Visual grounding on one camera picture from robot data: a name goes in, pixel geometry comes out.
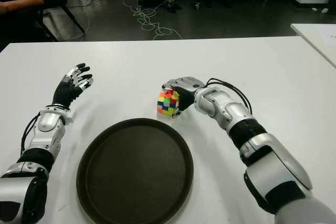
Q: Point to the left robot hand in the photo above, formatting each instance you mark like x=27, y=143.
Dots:
x=65, y=91

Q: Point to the multicolour Rubik's cube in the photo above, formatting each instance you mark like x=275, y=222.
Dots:
x=167, y=103

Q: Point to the round dark brown plate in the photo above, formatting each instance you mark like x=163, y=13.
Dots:
x=136, y=171

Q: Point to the small white box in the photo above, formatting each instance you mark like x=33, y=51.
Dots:
x=324, y=10

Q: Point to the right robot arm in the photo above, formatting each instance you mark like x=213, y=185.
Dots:
x=262, y=142

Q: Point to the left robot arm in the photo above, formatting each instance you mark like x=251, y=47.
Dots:
x=43, y=134

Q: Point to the black chair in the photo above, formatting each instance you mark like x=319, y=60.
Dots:
x=74, y=20

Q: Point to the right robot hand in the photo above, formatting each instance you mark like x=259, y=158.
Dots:
x=187, y=90

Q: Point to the person's bare forearm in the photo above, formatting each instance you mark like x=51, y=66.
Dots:
x=23, y=2

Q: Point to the white side table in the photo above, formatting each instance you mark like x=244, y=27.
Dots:
x=315, y=35

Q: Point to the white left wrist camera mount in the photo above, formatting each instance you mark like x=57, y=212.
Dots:
x=70, y=117

